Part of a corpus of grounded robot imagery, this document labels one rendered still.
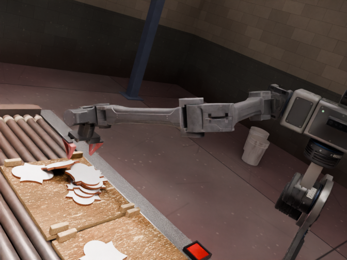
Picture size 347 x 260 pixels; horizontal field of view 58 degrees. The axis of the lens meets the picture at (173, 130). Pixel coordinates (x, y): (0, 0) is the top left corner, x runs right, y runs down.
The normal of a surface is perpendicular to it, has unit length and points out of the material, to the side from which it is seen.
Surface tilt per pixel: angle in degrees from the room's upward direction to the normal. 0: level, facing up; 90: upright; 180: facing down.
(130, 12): 90
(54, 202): 0
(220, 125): 81
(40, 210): 0
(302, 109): 90
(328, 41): 90
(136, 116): 92
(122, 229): 0
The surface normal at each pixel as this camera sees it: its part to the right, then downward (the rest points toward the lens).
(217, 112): -0.15, 0.16
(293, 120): -0.50, 0.16
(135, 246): 0.30, -0.89
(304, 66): -0.75, 0.00
